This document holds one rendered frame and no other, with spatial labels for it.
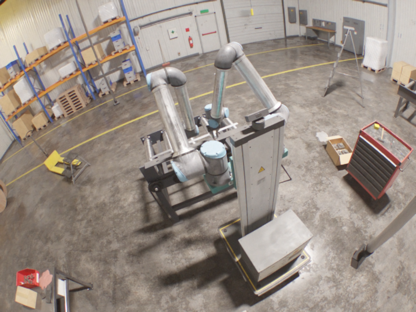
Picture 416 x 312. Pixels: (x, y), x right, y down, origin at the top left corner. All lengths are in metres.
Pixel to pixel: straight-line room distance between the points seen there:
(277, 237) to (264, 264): 0.26
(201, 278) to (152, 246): 0.84
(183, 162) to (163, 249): 1.82
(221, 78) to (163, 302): 2.44
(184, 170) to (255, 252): 0.90
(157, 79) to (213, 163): 0.63
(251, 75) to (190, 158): 0.71
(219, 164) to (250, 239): 0.77
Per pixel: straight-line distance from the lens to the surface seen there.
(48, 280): 2.76
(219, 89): 1.40
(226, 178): 1.29
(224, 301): 2.43
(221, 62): 1.29
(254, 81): 1.41
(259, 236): 1.70
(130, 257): 2.98
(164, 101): 1.23
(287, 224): 1.77
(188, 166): 1.15
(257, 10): 12.56
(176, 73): 1.30
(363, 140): 2.86
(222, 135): 2.06
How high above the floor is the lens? 2.41
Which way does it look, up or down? 42 degrees down
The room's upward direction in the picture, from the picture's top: 15 degrees counter-clockwise
